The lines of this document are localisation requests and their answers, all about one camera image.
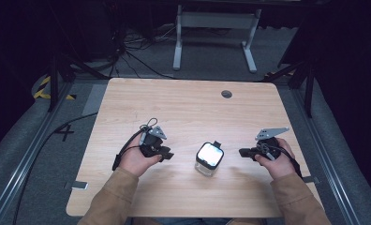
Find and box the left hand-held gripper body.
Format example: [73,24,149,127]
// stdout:
[139,125,171,158]

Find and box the black metal stand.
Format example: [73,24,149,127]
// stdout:
[261,59,316,119]
[47,52,111,113]

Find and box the person's left hand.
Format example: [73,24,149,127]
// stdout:
[116,132,163,178]

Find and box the grey metal table frame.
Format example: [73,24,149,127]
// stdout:
[172,4,262,74]

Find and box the black floor cable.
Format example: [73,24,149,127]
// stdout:
[12,112,99,225]

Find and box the bundle of floor cables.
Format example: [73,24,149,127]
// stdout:
[108,22,178,81]

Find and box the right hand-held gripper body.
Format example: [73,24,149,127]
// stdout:
[250,126,290,162]

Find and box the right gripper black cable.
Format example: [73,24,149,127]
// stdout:
[259,142,304,179]

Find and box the yellow black hazard tape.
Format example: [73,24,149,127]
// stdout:
[33,75,78,101]

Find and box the person's right hand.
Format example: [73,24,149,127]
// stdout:
[254,137,297,180]

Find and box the clear jar with black lid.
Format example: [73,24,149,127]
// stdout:
[194,141,225,178]

